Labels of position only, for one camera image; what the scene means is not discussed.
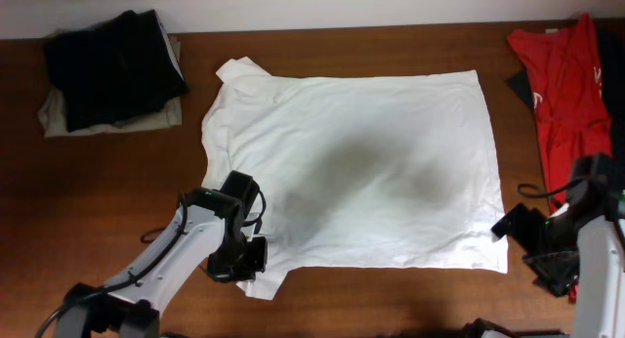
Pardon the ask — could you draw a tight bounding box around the white printed t-shirt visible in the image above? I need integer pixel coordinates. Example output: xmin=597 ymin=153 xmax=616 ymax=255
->
xmin=201 ymin=58 xmax=508 ymax=300

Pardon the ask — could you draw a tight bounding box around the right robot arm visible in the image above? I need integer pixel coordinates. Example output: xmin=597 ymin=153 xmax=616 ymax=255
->
xmin=491 ymin=153 xmax=624 ymax=338

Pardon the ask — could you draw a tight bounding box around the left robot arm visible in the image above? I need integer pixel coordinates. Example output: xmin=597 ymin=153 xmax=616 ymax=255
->
xmin=38 ymin=171 xmax=268 ymax=337

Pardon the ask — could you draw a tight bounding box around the red t-shirt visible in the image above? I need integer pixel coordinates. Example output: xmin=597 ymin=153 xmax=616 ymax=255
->
xmin=506 ymin=14 xmax=614 ymax=303

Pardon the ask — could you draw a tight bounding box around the black folded garment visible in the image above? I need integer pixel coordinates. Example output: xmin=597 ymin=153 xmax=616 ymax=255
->
xmin=43 ymin=9 xmax=189 ymax=133

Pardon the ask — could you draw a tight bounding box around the beige folded garment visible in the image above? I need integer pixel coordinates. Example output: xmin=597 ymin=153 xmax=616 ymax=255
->
xmin=38 ymin=34 xmax=184 ymax=138

